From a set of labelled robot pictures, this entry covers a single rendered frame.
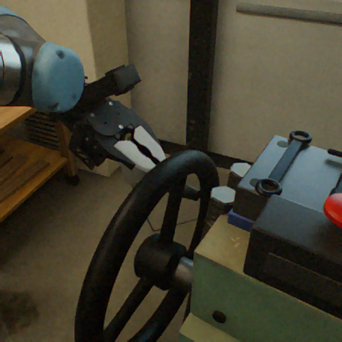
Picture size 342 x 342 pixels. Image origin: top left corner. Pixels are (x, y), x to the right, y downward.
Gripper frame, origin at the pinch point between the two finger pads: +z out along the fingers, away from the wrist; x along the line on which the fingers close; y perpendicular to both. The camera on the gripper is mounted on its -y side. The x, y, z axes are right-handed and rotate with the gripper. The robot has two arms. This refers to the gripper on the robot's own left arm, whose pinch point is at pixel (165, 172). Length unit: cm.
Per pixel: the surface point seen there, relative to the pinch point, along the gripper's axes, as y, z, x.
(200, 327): -9.0, 12.8, 18.4
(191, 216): 90, 15, -70
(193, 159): -10.7, 1.9, 5.0
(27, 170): 106, -51, -38
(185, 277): -2.2, 10.4, 11.5
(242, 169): -16.8, 6.0, 7.7
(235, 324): -12.5, 14.0, 17.7
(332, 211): -25.5, 10.8, 15.1
